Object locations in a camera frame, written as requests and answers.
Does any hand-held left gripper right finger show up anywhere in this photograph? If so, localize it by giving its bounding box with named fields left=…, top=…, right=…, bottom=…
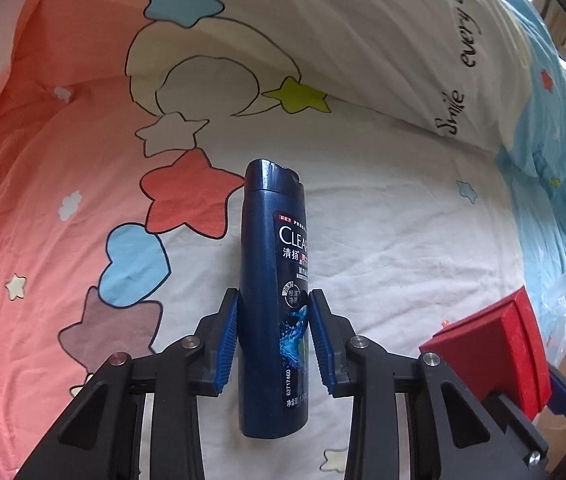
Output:
left=309, top=287, right=524, bottom=480

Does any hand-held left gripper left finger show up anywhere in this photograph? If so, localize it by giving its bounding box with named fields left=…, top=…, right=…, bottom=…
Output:
left=13, top=287, right=240, bottom=480

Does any dark blue shampoo bottle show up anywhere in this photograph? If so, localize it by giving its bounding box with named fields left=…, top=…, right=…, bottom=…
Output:
left=238, top=158, right=312, bottom=438

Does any red gift box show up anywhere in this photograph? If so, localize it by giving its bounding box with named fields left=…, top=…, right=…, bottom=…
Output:
left=419, top=288, right=552, bottom=421

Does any printed cartoon bedsheet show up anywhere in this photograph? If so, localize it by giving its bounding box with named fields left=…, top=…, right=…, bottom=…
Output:
left=0, top=80, right=566, bottom=480

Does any printed cartoon duvet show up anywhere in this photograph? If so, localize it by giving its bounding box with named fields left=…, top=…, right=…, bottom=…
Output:
left=0, top=0, right=566, bottom=196

